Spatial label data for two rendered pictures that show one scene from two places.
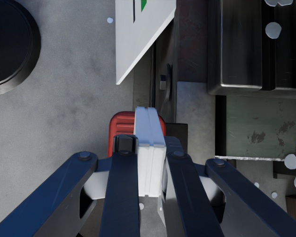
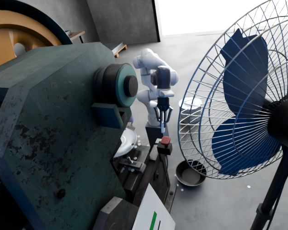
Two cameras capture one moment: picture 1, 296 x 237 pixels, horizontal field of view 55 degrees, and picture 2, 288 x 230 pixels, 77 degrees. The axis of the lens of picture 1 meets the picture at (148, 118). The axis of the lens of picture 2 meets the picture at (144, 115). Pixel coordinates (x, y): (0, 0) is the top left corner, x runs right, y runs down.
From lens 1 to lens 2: 1.08 m
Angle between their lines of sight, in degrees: 56
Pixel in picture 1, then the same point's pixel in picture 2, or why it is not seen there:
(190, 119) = (155, 153)
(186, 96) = (154, 157)
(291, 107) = not seen: hidden behind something
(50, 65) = not seen: outside the picture
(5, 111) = (227, 223)
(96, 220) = (191, 174)
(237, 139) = (147, 148)
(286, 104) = not seen: hidden behind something
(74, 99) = (195, 221)
